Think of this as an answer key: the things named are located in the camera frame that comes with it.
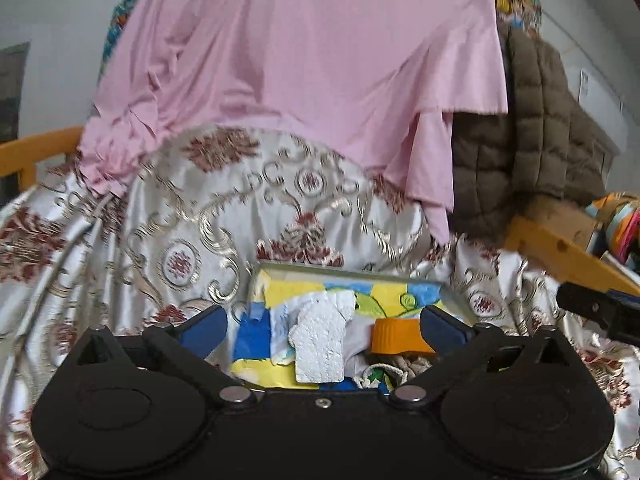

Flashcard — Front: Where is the white cloth with blue print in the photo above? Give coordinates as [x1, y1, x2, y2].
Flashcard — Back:
[232, 292, 375, 386]

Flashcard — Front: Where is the grey beige drawstring pouch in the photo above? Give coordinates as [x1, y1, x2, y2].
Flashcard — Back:
[354, 356, 432, 392]

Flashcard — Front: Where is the white knitted cloth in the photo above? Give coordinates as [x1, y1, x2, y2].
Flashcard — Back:
[288, 289, 356, 384]

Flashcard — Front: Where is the grey tray with cartoon picture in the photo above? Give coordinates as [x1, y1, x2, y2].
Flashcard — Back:
[231, 263, 474, 390]

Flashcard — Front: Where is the colourful patterned cloth bundle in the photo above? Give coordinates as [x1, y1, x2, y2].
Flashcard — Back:
[586, 192, 640, 270]

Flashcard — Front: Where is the floral satin bedspread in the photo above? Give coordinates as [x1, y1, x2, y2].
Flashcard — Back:
[1, 127, 639, 479]

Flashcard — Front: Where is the cardboard box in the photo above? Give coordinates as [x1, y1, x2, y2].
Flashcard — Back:
[524, 195, 600, 249]

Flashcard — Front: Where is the brown quilted jacket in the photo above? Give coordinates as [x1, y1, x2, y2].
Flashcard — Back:
[448, 24, 605, 240]

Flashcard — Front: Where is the pink draped sheet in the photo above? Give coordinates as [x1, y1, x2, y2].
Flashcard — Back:
[79, 0, 508, 243]

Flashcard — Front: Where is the grey door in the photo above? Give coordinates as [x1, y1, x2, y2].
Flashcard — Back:
[0, 41, 32, 206]

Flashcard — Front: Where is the white wall air conditioner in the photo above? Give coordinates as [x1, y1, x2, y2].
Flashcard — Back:
[577, 68, 629, 156]

